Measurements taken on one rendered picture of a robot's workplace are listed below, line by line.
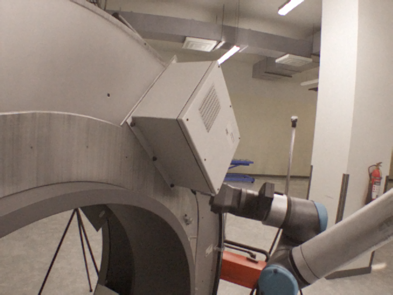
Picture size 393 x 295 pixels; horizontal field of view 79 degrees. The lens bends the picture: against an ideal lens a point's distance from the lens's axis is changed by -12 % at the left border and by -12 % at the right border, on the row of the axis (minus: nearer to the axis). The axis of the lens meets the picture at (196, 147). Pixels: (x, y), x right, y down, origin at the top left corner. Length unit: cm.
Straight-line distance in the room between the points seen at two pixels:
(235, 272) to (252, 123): 877
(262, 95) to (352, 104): 720
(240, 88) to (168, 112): 950
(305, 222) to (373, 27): 318
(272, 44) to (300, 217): 545
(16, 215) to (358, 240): 57
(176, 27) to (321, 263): 521
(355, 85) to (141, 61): 296
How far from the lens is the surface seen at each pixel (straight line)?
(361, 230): 59
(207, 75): 54
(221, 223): 99
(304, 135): 1113
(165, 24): 552
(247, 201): 68
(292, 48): 623
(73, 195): 40
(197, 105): 49
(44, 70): 42
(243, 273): 153
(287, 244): 75
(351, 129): 327
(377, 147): 358
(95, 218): 94
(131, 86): 53
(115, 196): 46
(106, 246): 119
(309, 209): 73
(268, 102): 1034
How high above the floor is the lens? 167
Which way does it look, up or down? 4 degrees down
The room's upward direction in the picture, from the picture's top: 5 degrees clockwise
